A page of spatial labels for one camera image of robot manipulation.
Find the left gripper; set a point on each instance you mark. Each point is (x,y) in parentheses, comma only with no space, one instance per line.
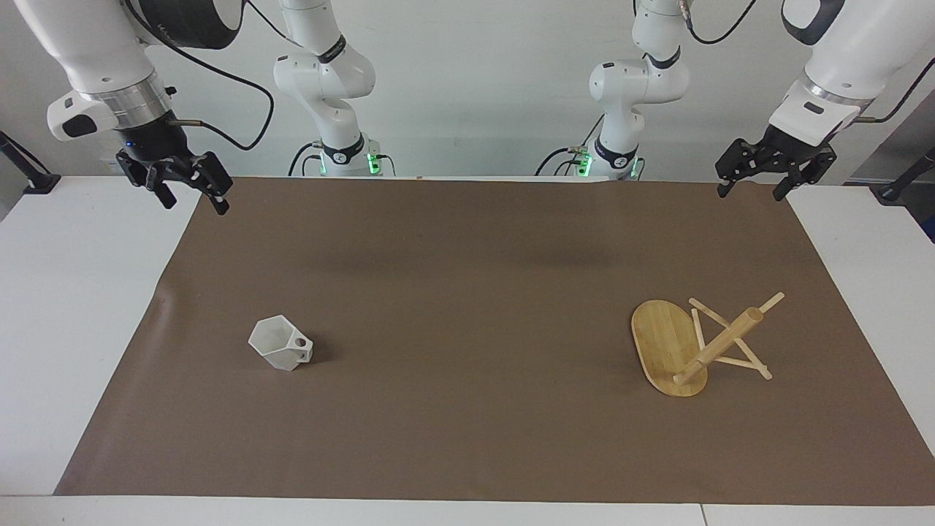
(800,148)

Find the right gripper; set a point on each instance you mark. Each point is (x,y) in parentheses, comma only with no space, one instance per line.
(150,142)

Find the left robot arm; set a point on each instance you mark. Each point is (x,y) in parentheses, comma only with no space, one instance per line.
(855,51)

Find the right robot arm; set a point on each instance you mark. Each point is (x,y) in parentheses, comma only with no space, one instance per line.
(88,44)

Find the white faceted cup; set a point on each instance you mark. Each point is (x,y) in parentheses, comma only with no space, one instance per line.
(281,347)

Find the wooden cup rack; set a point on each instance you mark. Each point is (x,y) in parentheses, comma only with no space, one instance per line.
(668,351)

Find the black stand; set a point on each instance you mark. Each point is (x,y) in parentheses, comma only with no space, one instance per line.
(895,190)
(40,180)

